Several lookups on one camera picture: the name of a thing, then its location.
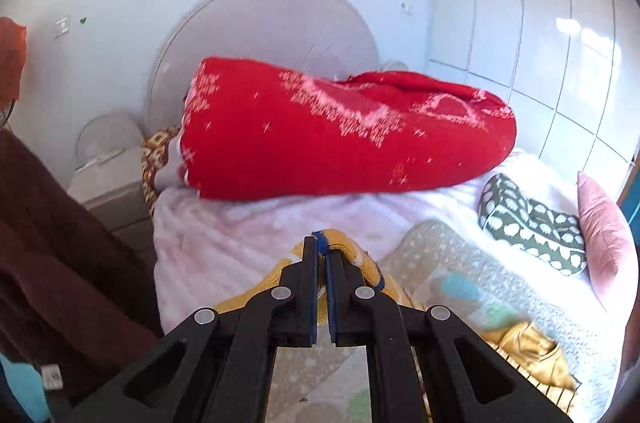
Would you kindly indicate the orange cloth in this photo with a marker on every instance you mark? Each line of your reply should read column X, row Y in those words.
column 11, row 58

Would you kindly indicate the red snowflake blanket roll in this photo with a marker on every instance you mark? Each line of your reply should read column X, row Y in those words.
column 310, row 143

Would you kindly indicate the yellow brown patterned pillow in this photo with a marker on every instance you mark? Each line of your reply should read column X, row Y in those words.
column 152, row 158

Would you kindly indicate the teal door panel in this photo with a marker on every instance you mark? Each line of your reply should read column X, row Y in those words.
column 631, row 203

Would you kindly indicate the quilted heart patchwork bedspread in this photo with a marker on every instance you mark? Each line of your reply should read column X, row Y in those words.
column 480, row 263

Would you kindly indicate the white light switch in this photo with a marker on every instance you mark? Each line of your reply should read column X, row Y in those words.
column 62, row 26

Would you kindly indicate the green white patterned pillow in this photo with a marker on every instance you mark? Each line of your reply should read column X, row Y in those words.
column 530, row 225

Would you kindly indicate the glossy white wardrobe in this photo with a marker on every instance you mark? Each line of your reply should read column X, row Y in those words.
column 530, row 23

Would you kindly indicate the white wall outlet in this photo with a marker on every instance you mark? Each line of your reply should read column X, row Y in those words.
column 406, row 8

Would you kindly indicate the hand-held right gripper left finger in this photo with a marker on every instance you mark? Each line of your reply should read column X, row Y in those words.
column 311, row 283

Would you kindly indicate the pink pillow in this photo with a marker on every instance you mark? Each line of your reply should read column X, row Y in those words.
column 602, row 238

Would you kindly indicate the white nightstand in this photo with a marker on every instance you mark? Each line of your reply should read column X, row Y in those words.
column 107, row 193

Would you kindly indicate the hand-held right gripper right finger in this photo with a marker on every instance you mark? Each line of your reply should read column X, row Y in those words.
column 334, row 303

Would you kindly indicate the dark brown cloth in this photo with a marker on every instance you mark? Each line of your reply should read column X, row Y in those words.
column 55, row 263

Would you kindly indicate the gold yellow garment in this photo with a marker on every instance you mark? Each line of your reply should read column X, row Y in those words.
column 532, row 348

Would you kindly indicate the white round headboard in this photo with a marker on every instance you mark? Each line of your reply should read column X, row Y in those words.
column 260, row 23

